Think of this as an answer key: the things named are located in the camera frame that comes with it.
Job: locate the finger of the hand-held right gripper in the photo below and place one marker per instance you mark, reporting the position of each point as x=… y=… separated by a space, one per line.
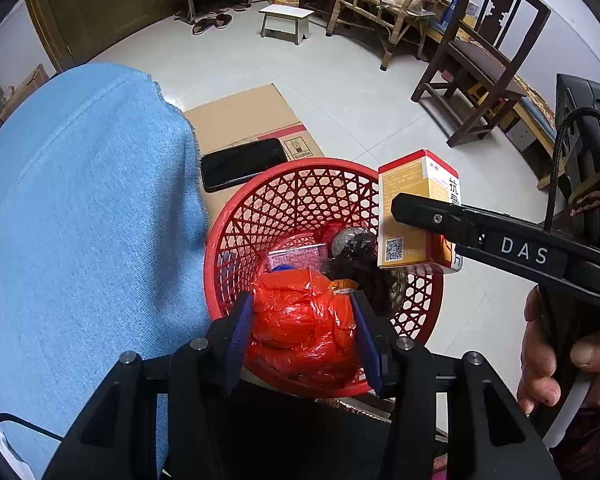
x=430 y=217

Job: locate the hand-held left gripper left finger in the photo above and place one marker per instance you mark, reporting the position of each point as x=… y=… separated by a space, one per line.
x=242 y=330

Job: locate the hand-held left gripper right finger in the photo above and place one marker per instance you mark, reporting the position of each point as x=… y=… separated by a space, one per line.
x=367 y=340

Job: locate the orange white carton box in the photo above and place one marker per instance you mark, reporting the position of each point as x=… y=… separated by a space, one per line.
x=410 y=180

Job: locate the orange plastic bag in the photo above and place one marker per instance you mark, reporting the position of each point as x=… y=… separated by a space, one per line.
x=342 y=287

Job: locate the small red plastic bag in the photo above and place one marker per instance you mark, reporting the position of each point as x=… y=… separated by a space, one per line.
x=300 y=320

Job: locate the black plastic bag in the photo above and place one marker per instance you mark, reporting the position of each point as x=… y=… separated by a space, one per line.
x=365 y=280

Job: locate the blue plastic bag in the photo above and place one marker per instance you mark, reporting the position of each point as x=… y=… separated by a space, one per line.
x=282 y=268

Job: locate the clear plastic package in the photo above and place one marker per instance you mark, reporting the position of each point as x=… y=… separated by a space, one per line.
x=295 y=257

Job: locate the red mesh basket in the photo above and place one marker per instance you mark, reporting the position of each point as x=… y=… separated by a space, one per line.
x=300 y=195

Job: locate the person's right hand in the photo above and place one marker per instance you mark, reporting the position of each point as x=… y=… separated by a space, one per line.
x=537 y=360

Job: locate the tall dark wooden chair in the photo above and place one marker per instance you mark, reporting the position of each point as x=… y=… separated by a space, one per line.
x=480 y=65

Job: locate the black smartphone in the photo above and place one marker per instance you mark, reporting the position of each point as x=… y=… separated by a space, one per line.
x=240 y=165

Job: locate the bamboo armchair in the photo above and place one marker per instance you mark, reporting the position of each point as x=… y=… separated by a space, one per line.
x=405 y=25

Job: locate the blue tablecloth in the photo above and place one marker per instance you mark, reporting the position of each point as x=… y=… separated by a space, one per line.
x=80 y=210

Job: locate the flat cardboard sheet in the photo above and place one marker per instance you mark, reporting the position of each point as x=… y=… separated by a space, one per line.
x=240 y=115

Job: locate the small white stool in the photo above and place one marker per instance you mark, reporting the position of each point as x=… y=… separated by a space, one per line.
x=285 y=15

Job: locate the brown slipper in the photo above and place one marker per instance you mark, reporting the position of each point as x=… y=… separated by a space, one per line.
x=204 y=25
x=223 y=20

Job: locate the brown cardboard box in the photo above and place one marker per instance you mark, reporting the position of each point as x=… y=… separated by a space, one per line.
x=25 y=90

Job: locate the wooden double door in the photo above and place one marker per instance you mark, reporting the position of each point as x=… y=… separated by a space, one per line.
x=105 y=10

